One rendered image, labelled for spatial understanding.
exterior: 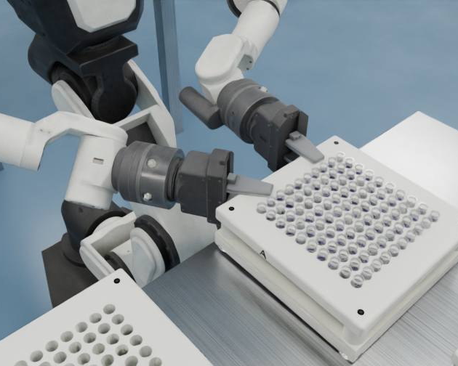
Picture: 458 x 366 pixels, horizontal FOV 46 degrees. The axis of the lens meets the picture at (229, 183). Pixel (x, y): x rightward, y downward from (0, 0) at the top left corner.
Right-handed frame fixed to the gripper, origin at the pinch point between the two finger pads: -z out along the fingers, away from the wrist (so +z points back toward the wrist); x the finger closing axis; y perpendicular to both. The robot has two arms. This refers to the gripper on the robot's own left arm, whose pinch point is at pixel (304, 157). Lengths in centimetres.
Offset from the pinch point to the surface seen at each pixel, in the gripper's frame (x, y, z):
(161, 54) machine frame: 54, -41, 128
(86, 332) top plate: -0.6, 39.1, -10.5
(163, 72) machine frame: 62, -41, 127
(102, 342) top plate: -0.6, 38.2, -12.5
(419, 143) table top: 6.7, -24.8, -2.2
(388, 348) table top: 6.5, 9.3, -27.5
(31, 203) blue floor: 92, 24, 118
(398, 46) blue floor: 92, -184, 128
